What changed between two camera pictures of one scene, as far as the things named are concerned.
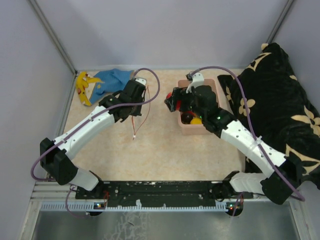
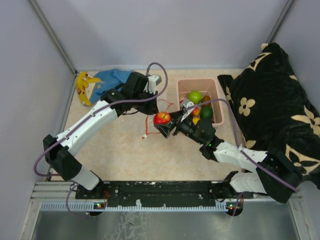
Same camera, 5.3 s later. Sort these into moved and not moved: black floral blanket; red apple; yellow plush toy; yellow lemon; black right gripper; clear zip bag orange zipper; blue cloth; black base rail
Moved: red apple; clear zip bag orange zipper; black right gripper
Not moved: yellow plush toy; blue cloth; black base rail; black floral blanket; yellow lemon
